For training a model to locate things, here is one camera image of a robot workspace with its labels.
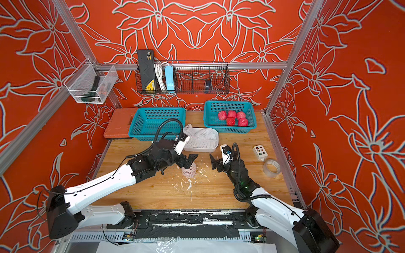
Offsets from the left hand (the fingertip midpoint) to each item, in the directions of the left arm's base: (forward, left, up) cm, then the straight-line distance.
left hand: (191, 148), depth 73 cm
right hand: (+3, -12, -6) cm, 14 cm away
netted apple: (+40, -17, -16) cm, 46 cm away
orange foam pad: (+27, +55, -18) cm, 63 cm away
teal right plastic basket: (+47, -9, -19) cm, 52 cm away
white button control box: (+13, -40, -20) cm, 46 cm away
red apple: (+41, -30, -16) cm, 53 cm away
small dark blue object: (+37, -6, +10) cm, 39 cm away
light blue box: (+38, +16, +10) cm, 43 cm away
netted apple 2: (+34, -23, -17) cm, 45 cm away
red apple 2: (+33, -31, -15) cm, 47 cm away
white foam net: (+19, -6, -18) cm, 27 cm away
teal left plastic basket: (+35, +38, -21) cm, 56 cm away
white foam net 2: (+22, +4, -14) cm, 27 cm away
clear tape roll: (+4, -46, -22) cm, 51 cm away
